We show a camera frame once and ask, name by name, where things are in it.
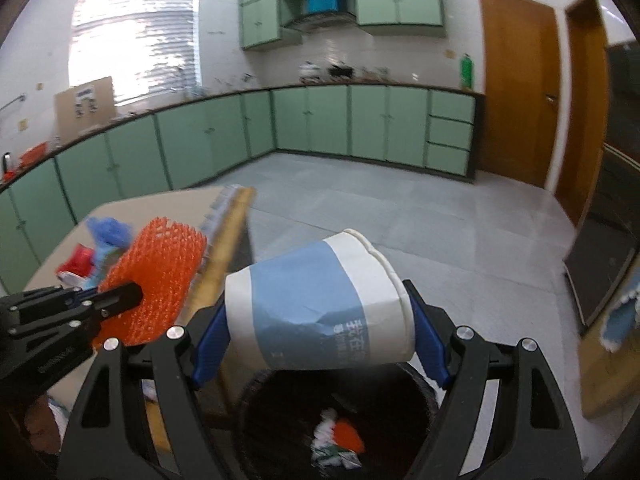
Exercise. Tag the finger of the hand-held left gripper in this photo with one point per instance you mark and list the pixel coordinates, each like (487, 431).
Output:
(45, 297)
(120, 296)

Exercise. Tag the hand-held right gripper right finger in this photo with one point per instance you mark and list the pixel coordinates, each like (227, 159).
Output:
(430, 340)

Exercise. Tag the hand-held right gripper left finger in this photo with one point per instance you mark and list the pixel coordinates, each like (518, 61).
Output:
(210, 350)

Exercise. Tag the orange foam net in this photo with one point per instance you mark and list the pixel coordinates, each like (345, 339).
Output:
(160, 260)

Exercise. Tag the blue plastic bag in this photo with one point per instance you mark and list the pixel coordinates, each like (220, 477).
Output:
(112, 232)

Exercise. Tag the round bin with black bag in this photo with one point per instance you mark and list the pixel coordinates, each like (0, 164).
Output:
(280, 410)

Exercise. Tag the white blue paper cup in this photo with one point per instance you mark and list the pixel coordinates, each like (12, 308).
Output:
(300, 300)

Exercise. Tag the small printed carton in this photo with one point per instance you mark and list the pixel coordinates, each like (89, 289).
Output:
(335, 457)

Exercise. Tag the wooden table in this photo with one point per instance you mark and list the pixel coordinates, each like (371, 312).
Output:
(225, 240)

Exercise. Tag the grey patterned cloth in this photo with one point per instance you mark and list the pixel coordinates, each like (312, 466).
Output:
(220, 210)

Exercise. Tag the black kettle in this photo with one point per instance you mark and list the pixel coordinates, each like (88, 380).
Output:
(6, 162)

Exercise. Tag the orange basin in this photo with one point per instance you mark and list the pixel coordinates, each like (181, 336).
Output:
(35, 154)

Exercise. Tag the cardboard box with white label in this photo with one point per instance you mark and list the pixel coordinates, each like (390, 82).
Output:
(67, 115)

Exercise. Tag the plain cardboard box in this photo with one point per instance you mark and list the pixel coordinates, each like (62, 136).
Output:
(610, 380)

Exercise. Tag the black glass cabinet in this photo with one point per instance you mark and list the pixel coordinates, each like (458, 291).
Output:
(600, 255)

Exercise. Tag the blue scalloped cloth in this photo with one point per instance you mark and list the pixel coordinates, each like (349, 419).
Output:
(620, 320)

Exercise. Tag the green base cabinets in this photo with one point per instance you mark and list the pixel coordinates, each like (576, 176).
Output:
(310, 120)

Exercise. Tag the window blind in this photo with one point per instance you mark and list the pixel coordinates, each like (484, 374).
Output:
(135, 45)

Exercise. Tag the wooden door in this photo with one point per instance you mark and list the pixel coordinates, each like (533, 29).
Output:
(582, 125)
(517, 90)

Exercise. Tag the green bottle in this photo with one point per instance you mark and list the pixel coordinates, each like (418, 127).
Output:
(466, 72)

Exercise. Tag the black wok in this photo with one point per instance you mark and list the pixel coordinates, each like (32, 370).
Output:
(341, 71)

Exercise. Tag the white pot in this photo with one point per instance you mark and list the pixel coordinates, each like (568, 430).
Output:
(310, 71)

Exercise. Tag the range hood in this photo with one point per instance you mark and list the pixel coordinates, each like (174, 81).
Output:
(315, 22)

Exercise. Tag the blue box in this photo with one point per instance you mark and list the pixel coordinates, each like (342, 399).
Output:
(325, 0)

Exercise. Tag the metal towel rail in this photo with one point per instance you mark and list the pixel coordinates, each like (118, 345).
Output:
(15, 102)

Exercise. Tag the green wall cabinets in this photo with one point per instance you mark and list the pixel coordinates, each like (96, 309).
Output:
(395, 0)

